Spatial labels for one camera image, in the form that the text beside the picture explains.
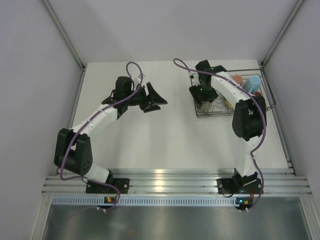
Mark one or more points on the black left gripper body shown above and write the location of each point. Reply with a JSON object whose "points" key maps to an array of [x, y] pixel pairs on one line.
{"points": [[139, 98]]}

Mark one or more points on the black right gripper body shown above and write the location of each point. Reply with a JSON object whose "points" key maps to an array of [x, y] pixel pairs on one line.
{"points": [[204, 93]]}

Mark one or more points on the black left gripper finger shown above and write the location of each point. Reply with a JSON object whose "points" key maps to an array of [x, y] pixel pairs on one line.
{"points": [[153, 97], [152, 108]]}

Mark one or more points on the grey-brown stoneware cup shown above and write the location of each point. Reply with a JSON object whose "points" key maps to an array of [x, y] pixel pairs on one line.
{"points": [[205, 107]]}

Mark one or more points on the yellow ceramic mug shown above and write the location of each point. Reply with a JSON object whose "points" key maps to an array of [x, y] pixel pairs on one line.
{"points": [[228, 104]]}

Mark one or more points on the pink ceramic mug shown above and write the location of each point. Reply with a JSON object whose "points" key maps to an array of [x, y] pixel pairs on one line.
{"points": [[238, 79]]}

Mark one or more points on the light blue ceramic mug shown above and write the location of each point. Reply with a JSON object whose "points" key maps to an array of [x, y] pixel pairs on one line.
{"points": [[252, 84]]}

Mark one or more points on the dark brown mug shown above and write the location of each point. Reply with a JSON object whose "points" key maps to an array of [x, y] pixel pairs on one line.
{"points": [[257, 94]]}

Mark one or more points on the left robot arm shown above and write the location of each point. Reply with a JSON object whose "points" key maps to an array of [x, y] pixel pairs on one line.
{"points": [[73, 150]]}

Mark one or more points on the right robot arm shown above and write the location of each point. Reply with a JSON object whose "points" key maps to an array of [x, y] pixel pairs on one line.
{"points": [[249, 115]]}

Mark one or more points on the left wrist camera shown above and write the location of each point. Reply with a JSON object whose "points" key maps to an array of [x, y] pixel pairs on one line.
{"points": [[137, 80]]}

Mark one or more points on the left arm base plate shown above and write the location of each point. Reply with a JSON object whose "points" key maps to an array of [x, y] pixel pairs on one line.
{"points": [[122, 184]]}

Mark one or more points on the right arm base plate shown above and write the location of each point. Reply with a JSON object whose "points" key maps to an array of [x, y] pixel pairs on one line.
{"points": [[228, 188]]}

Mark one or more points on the aluminium mounting rail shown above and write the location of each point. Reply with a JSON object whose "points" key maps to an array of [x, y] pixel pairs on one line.
{"points": [[280, 182]]}

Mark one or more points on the perforated cable duct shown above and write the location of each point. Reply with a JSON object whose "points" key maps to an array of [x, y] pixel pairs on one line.
{"points": [[143, 201]]}

